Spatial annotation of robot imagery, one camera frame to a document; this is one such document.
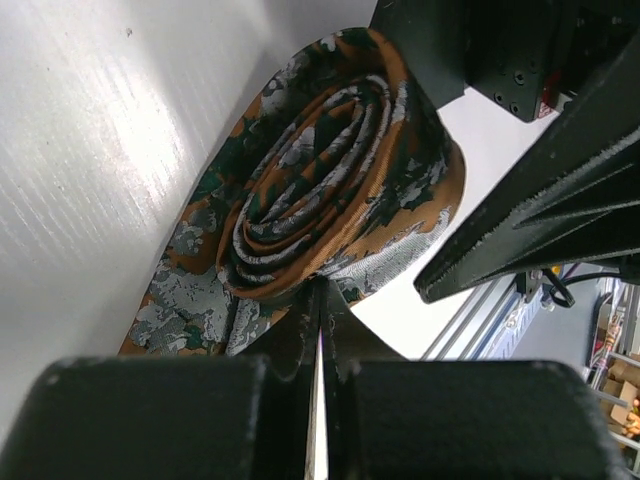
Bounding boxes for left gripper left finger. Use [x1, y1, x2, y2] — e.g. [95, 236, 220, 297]
[1, 283, 320, 479]

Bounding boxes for aluminium mounting rail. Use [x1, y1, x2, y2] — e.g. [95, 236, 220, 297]
[420, 275, 518, 361]

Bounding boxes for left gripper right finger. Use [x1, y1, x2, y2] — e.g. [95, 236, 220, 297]
[319, 281, 630, 479]

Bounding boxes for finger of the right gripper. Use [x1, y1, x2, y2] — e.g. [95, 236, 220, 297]
[414, 38, 639, 303]
[370, 0, 468, 109]

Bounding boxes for brown grey floral tie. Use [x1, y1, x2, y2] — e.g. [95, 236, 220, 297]
[121, 28, 466, 356]

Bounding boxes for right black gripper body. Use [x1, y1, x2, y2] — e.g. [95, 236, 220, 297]
[465, 1, 639, 123]

